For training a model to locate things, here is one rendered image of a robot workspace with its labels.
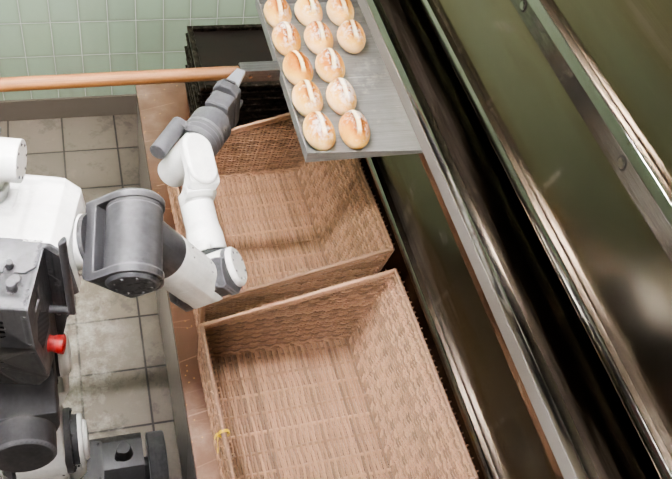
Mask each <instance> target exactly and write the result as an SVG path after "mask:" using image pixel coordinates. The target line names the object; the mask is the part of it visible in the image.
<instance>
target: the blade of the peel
mask: <svg viewBox="0 0 672 479"><path fill-rule="evenodd" d="M286 1H287V3H288V4H289V6H290V9H291V13H292V18H291V22H290V23H291V24H292V25H294V27H295V28H296V29H297V31H298V33H299V35H300V39H301V46H300V49H299V51H300V52H302V53H303V54H305V55H306V56H307V58H308V59H309V61H310V63H311V65H312V68H313V78H312V80H311V81H312V82H313V83H314V84H315V85H316V86H317V87H318V89H319V90H320V93H321V95H322V99H323V107H322V110H321V112H322V113H323V114H325V115H326V116H327V117H328V118H329V120H330V121H331V123H332V125H333V127H334V130H335V135H336V140H335V143H334V145H333V147H332V148H331V149H329V150H328V151H318V150H316V149H314V148H313V147H312V146H311V145H310V144H309V143H308V142H307V140H306V138H305V136H304V133H303V122H304V120H305V118H306V117H304V116H302V115H301V114H300V113H299V112H298V111H297V110H296V109H295V107H294V105H293V102H292V96H291V95H292V90H293V88H294V86H295V85H293V84H292V83H290V82H289V80H288V79H287V78H286V76H285V74H284V71H283V60H284V58H285V56H284V55H282V54H280V53H279V52H278V51H277V49H276V48H275V46H274V44H273V41H272V32H273V29H274V28H273V27H271V26H270V25H269V24H268V23H267V21H266V19H265V17H264V12H263V10H264V5H265V3H266V2H267V0H255V6H256V9H257V12H258V15H259V19H260V22H261V25H262V28H263V31H264V34H265V37H266V40H267V44H268V47H269V50H270V53H271V56H272V59H273V61H278V63H279V66H280V69H281V70H280V79H279V81H280V84H281V87H282V90H283V93H284V97H285V100H286V103H287V106H288V109H289V112H290V115H291V118H292V122H293V125H294V128H295V131H296V134H297V137H298V140H299V143H300V146H301V150H302V153H303V156H304V159H305V162H317V161H330V160H342V159H354V158H367V157H379V156H391V155H404V154H416V153H423V151H422V149H421V147H420V145H419V142H418V140H417V138H416V135H415V133H414V131H413V128H412V126H411V124H410V121H409V119H408V117H407V115H406V112H405V110H404V108H403V105H402V103H401V101H400V98H399V96H398V94H397V91H396V89H395V87H394V84H393V82H392V80H391V78H390V75H389V73H388V71H387V68H386V66H385V64H384V61H383V59H382V57H381V54H380V52H379V50H378V47H377V45H376V43H375V41H374V38H373V36H372V34H371V31H370V29H369V27H368V24H367V22H366V20H365V17H364V15H363V13H362V11H361V8H360V6H359V4H358V1H357V0H350V1H351V3H352V6H353V9H354V18H353V20H355V21H357V22H358V23H359V24H360V25H361V27H362V29H363V31H364V34H365V39H366V42H365V46H364V48H363V49H362V50H361V51H360V52H359V53H357V54H352V53H349V52H347V51H345V50H344V49H343V48H342V47H341V46H340V44H339V42H338V39H337V31H338V28H339V27H340V26H337V25H335V24H334V23H333V22H332V21H331V20H330V18H329V16H328V14H327V10H326V5H327V2H328V0H318V2H319V3H320V6H321V8H322V13H323V17H322V21H321V22H323V23H324V24H326V25H327V27H328V28H329V29H330V31H331V33H332V36H333V47H332V49H334V50H335V51H337V52H338V53H339V55H340V56H341V58H342V60H343V62H344V65H345V75H344V77H343V78H344V79H346V80H347V81H348V82H349V83H350V84H351V85H352V87H353V89H354V91H355V94H356V100H357V103H356V107H355V109H354V110H357V111H359V112H360V113H361V114H363V115H364V117H365V118H366V120H367V122H368V124H369V128H370V139H369V142H368V143H367V145H366V146H365V147H363V148H362V149H360V150H354V149H351V148H350V147H348V146H347V145H346V144H345V143H344V141H343V140H342V138H341V135H340V132H339V121H340V119H341V117H342V115H339V114H337V113H335V112H334V111H333V110H332V109H331V108H330V106H329V104H328V102H327V98H326V90H327V87H328V85H329V84H330V83H327V82H325V81H323V80H322V79H321V78H320V76H319V75H318V73H317V71H316V68H315V60H316V57H317V55H316V54H314V53H313V52H312V51H311V50H310V49H309V48H308V47H307V45H306V43H305V40H304V31H305V29H306V26H304V25H303V24H301V23H300V22H299V21H298V19H297V17H296V15H295V11H294V7H295V4H296V2H297V0H286Z"/></svg>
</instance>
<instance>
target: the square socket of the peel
mask: <svg viewBox="0 0 672 479"><path fill-rule="evenodd" d="M238 66H239V68H240V69H241V70H244V71H245V76H244V78H243V80H242V82H260V81H278V80H279V79H280V70H281V69H280V66H279V63H278V61H259V62H240V63H239V64H238Z"/></svg>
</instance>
